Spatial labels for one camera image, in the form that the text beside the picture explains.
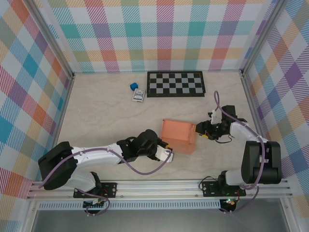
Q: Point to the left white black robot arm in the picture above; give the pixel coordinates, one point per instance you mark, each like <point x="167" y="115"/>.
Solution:
<point x="55" y="164"/>

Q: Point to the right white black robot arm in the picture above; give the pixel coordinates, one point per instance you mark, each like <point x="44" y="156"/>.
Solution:
<point x="268" y="164"/>

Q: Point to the aluminium corner post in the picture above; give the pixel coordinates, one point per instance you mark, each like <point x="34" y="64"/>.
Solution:
<point x="263" y="36"/>
<point x="50" y="41"/>

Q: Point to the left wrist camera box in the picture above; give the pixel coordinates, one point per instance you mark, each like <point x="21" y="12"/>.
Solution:
<point x="164" y="154"/>

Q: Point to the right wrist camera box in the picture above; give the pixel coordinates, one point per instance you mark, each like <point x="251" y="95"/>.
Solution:
<point x="215" y="117"/>

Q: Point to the black grey chessboard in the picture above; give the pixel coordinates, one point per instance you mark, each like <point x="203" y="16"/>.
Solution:
<point x="176" y="83"/>

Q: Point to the blue playing card deck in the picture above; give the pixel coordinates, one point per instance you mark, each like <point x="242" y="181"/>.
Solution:
<point x="139" y="95"/>

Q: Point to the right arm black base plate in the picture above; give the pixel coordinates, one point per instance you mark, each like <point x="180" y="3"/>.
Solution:
<point x="210" y="189"/>

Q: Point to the pink corrugated paper box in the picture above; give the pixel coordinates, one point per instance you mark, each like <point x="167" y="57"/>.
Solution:
<point x="176" y="130"/>

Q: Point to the aluminium frame leg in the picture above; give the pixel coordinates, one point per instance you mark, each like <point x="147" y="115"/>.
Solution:
<point x="288" y="217"/>
<point x="30" y="217"/>

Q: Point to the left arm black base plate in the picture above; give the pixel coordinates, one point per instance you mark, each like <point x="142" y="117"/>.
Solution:
<point x="109" y="189"/>

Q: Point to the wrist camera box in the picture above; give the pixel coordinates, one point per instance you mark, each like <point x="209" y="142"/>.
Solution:
<point x="164" y="154"/>
<point x="215" y="117"/>

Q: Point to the long aluminium base rail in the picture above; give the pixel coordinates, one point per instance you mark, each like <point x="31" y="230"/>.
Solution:
<point x="159" y="189"/>

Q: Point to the small blue cube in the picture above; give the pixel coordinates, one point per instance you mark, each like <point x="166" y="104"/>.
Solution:
<point x="134" y="86"/>

